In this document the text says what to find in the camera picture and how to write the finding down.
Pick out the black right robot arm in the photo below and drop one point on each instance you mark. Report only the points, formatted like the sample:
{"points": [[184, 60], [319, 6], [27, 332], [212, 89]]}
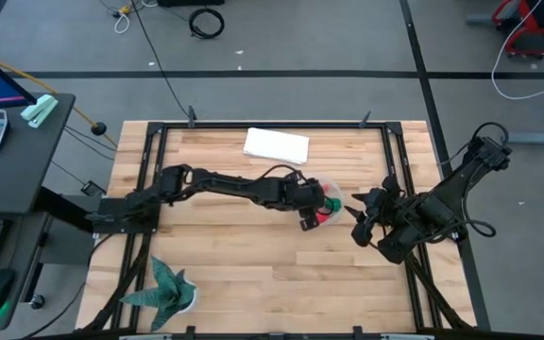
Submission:
{"points": [[447, 198]]}

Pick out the small frame clamp lever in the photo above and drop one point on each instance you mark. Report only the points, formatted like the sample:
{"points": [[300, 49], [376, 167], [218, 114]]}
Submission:
{"points": [[192, 118], [364, 122], [190, 333], [358, 333]]}

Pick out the grey metal floor foot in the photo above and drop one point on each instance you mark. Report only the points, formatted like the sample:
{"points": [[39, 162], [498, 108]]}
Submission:
{"points": [[480, 19]]}

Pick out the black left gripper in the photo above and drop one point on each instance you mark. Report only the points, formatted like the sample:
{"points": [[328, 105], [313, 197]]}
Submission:
{"points": [[302, 196]]}

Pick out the black desk knob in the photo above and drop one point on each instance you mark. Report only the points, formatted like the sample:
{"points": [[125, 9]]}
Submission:
{"points": [[38, 301]]}

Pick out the black aluminium table frame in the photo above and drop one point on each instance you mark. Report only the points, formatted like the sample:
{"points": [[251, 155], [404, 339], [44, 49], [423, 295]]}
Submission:
{"points": [[277, 125]]}

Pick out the black cabinet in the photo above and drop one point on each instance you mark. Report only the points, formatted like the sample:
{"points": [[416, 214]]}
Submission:
{"points": [[192, 3]]}

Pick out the clear plastic tupperware container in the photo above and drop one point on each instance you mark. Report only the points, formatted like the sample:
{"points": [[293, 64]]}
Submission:
{"points": [[340, 217]]}

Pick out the large red toy strawberry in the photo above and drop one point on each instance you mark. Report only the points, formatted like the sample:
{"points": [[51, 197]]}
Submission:
{"points": [[323, 218]]}

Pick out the white folded cloth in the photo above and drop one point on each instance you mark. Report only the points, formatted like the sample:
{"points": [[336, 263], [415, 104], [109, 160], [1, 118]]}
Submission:
{"points": [[277, 145]]}

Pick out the mint green stapler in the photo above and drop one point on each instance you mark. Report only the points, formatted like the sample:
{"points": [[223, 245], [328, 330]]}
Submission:
{"points": [[38, 111]]}

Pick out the black keyboard tray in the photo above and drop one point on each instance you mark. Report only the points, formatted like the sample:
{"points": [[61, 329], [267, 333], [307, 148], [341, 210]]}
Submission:
{"points": [[22, 245]]}

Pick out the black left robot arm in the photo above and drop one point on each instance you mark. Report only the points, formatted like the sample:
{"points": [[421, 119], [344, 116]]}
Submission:
{"points": [[234, 186]]}

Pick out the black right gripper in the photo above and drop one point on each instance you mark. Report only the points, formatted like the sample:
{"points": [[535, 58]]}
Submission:
{"points": [[380, 205]]}

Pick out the black standing desk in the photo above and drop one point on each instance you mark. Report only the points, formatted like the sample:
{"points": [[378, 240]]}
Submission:
{"points": [[22, 165]]}

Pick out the green artificial potted plant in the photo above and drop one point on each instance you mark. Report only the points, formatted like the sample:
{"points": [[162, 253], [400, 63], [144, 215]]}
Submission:
{"points": [[168, 293]]}

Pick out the green toy bell pepper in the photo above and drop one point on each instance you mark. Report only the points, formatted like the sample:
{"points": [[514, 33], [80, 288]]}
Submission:
{"points": [[333, 204]]}

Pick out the small black box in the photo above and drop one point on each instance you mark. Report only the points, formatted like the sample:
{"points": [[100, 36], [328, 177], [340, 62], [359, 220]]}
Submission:
{"points": [[93, 189]]}

